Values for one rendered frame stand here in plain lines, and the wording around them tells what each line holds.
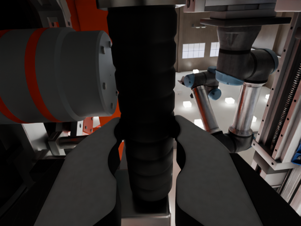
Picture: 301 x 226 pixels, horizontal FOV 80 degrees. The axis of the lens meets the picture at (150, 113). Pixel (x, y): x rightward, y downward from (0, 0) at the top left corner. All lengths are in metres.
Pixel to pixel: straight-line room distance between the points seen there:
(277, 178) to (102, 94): 0.75
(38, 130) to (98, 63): 0.21
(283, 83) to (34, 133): 0.68
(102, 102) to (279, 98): 0.59
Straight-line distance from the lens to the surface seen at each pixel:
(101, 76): 0.24
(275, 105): 0.73
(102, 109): 0.26
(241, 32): 0.75
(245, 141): 1.06
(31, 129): 0.38
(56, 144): 0.41
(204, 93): 1.03
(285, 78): 0.70
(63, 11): 0.55
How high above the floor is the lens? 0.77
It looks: 29 degrees up
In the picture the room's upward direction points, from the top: 177 degrees clockwise
